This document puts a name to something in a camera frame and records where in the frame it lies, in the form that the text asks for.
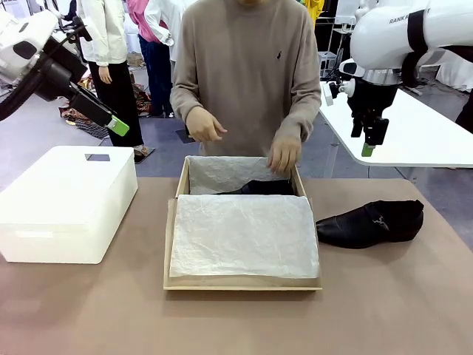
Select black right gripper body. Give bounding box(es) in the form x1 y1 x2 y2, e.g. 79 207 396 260
348 78 398 120

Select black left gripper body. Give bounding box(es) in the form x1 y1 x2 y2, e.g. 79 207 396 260
33 36 89 103

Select black leather shoe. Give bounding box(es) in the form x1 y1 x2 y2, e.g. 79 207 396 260
316 199 425 249
217 179 296 196

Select white tissue paper sheet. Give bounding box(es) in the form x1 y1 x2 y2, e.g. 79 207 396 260
169 155 321 280

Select person's right forearm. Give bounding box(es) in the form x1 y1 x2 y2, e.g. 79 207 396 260
170 83 210 125

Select white plastic storage box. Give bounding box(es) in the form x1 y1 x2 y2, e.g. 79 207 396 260
0 145 139 266

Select brown cardboard shoe box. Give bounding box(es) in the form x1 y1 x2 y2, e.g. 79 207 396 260
163 155 323 292

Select person's left hand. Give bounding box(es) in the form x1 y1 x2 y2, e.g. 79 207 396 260
267 128 304 175

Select person's right hand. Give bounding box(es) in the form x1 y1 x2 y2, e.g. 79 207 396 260
185 106 228 143

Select mannequin cream jacket black trousers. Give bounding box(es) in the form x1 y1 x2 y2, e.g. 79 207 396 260
76 0 157 164

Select white side table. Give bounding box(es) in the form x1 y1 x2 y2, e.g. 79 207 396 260
319 85 473 169

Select colourful clothes pile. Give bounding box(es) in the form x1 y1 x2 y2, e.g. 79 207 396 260
58 70 152 129

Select white plastic crate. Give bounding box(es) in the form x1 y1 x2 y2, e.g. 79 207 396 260
318 50 339 79

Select mannequin pink top navy trousers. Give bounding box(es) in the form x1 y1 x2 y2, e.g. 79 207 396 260
127 0 174 118

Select white hanging curtain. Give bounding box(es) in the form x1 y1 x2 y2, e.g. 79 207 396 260
435 58 473 93

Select bystander in black clothes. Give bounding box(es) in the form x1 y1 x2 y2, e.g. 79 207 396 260
455 98 473 135

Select yellow hanging garment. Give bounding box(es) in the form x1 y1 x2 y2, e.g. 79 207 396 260
302 0 324 24

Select mannequin white shirt grey shorts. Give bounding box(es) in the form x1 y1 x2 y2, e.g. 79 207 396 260
143 0 193 64

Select person in beige sweater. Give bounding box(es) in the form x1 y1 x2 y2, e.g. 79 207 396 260
170 0 323 158

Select checkered wire basket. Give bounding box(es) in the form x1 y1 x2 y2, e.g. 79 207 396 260
75 118 111 140

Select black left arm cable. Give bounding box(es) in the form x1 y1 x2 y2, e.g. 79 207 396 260
0 35 81 123

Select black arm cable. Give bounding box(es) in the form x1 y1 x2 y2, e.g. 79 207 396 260
400 44 473 89
0 35 81 123

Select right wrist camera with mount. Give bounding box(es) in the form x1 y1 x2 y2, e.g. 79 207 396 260
321 78 357 108

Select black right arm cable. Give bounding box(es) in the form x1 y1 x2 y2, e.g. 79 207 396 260
400 44 473 89

